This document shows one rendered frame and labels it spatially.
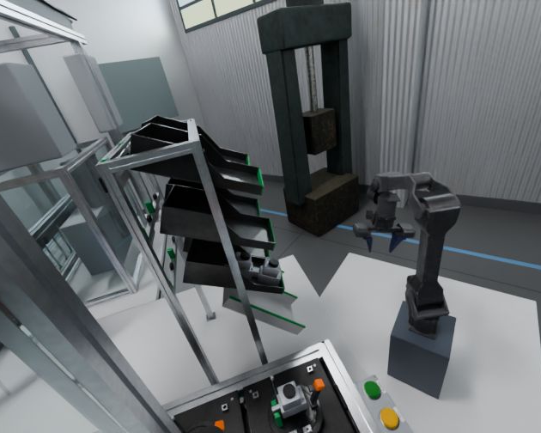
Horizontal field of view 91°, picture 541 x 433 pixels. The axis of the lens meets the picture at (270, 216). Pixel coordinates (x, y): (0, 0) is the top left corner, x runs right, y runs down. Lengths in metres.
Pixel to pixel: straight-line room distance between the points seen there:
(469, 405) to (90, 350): 0.97
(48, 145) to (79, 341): 1.36
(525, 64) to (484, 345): 2.60
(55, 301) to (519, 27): 3.31
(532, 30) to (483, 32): 0.32
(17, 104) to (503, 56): 3.37
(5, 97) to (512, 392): 2.00
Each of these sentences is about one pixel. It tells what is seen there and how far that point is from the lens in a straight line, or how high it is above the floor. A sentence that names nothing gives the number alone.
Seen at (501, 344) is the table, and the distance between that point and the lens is 1.20.
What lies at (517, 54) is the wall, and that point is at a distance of 3.32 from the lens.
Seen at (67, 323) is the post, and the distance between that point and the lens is 0.22.
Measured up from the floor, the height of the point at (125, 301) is 0.86.
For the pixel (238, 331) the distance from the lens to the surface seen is 1.17.
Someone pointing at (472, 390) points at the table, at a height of 0.86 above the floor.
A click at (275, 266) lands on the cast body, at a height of 1.26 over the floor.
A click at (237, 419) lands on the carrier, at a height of 0.97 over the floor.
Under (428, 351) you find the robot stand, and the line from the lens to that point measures 0.87.
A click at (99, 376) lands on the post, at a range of 0.24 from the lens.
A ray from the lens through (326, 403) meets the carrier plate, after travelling 0.87.
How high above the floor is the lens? 1.76
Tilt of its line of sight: 30 degrees down
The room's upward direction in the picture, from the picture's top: 12 degrees counter-clockwise
